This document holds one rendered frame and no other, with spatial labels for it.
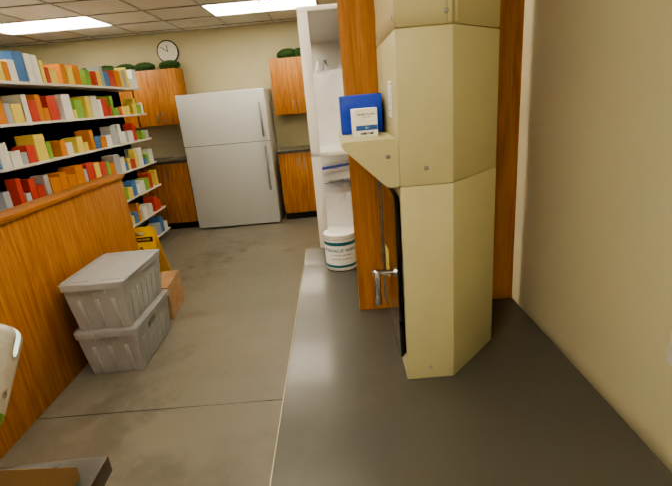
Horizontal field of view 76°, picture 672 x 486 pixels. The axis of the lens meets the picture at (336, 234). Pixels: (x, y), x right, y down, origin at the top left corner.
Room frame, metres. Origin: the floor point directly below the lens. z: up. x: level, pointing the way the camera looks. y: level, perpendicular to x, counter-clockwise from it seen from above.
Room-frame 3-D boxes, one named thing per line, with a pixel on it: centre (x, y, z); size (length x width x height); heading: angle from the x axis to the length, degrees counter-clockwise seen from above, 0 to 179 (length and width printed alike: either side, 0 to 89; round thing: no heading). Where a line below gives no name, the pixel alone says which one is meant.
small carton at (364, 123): (0.99, -0.09, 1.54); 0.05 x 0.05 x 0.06; 7
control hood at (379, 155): (1.03, -0.09, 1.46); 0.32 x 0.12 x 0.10; 179
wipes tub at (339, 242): (1.64, -0.01, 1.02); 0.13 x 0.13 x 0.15
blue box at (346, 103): (1.11, -0.09, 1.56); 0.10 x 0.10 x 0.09; 89
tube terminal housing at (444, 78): (1.03, -0.27, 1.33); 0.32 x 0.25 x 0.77; 179
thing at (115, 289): (2.71, 1.51, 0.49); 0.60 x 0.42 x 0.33; 179
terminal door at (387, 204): (1.03, -0.14, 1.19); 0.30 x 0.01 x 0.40; 179
